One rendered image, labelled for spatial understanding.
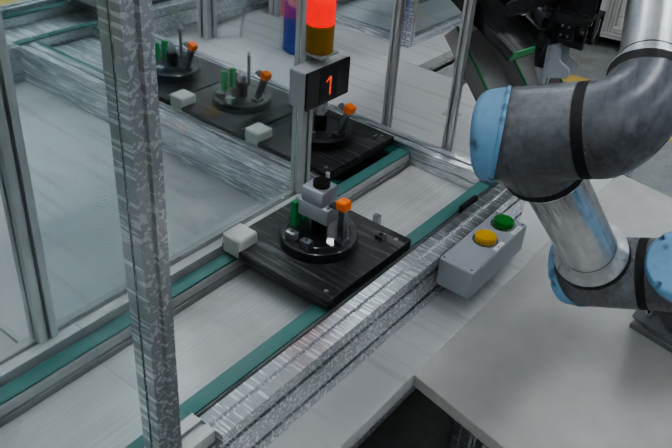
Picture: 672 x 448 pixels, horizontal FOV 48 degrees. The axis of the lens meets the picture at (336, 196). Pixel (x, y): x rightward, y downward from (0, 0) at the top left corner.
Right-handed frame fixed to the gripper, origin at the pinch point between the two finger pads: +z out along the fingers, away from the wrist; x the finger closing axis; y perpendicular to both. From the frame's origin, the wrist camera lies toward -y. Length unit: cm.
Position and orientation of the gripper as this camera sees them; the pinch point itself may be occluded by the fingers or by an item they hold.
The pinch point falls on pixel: (540, 80)
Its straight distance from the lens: 141.1
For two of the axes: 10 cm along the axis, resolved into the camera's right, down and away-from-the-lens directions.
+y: 7.8, 3.7, -5.0
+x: 6.2, -3.8, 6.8
